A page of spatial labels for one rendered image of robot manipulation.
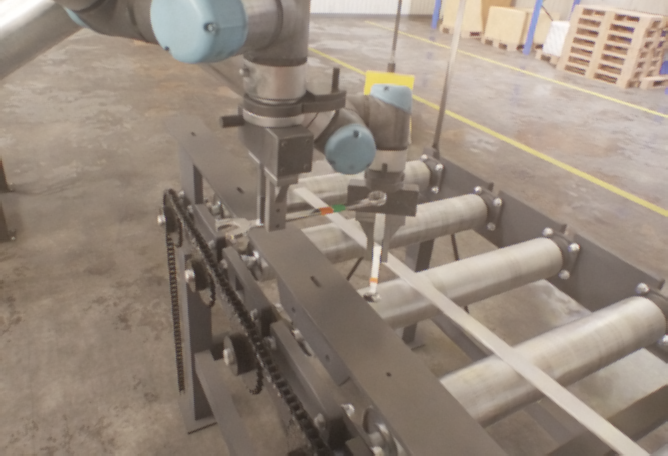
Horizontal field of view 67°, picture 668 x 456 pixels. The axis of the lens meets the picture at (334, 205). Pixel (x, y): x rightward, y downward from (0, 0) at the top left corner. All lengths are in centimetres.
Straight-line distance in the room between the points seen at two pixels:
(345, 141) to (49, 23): 46
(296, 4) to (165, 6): 15
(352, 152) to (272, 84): 20
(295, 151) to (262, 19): 15
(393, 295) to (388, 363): 55
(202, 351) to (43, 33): 124
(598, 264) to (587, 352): 41
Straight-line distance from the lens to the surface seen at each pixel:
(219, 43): 48
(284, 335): 101
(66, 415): 223
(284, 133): 59
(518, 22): 1059
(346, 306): 72
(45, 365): 244
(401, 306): 119
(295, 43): 59
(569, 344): 120
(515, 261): 143
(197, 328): 178
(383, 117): 89
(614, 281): 157
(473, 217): 167
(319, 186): 165
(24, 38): 89
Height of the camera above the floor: 162
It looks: 28 degrees down
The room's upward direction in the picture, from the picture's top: 5 degrees clockwise
